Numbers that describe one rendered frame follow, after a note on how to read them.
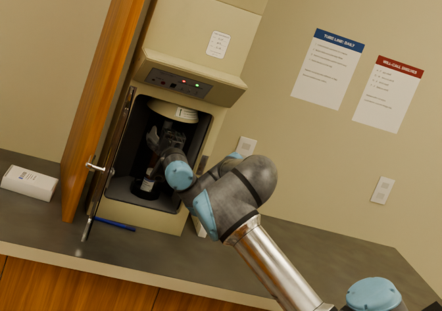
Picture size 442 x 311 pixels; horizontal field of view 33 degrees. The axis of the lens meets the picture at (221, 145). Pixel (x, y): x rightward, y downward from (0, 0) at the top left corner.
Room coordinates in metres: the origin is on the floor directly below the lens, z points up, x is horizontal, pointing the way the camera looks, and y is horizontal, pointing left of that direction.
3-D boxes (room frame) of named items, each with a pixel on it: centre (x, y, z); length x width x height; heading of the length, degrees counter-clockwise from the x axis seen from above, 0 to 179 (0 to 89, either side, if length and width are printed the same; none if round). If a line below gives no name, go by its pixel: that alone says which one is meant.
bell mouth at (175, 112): (2.35, 0.18, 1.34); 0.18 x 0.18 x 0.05
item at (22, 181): (2.23, 0.53, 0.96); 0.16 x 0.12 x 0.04; 98
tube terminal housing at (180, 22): (2.37, 0.21, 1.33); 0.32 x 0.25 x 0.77; 108
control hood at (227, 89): (2.20, 0.15, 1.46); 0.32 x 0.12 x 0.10; 108
